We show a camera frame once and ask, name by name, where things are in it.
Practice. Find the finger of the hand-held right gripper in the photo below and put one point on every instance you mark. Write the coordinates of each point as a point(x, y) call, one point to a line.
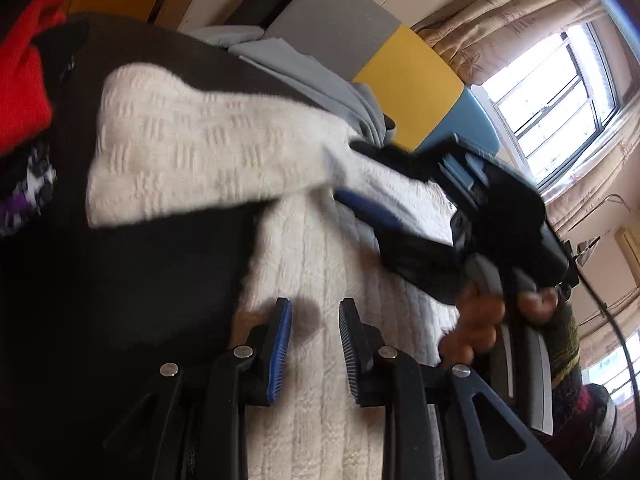
point(400, 162)
point(370, 207)

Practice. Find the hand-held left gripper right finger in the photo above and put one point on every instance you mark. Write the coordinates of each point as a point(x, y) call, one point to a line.
point(348, 350)

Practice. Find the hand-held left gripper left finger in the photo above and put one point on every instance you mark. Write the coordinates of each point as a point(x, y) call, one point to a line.
point(280, 350)

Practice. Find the cream knit sweater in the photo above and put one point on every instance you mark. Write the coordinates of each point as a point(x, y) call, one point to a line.
point(200, 150)

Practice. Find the person's right forearm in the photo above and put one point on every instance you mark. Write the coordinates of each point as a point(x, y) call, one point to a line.
point(562, 350)

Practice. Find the person's right hand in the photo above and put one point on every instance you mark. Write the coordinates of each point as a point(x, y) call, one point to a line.
point(475, 325)

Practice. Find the grey yellow blue armchair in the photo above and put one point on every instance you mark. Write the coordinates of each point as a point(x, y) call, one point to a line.
point(400, 75)

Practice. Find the beige floral curtain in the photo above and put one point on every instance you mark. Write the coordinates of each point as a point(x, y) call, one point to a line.
point(600, 170)
point(500, 20)

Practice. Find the grey fleece garment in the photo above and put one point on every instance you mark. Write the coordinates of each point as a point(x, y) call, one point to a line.
point(310, 75)

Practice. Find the barred window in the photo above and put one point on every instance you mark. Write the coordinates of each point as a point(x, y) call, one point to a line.
point(612, 365)
point(555, 95)

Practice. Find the houndstooth patterned cloth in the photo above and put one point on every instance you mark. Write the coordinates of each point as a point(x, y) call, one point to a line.
point(27, 190)

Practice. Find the red knit sweater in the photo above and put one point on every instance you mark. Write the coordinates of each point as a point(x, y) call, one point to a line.
point(25, 75)

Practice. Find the wall air conditioner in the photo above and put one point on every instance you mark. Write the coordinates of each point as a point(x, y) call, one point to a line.
point(630, 247)

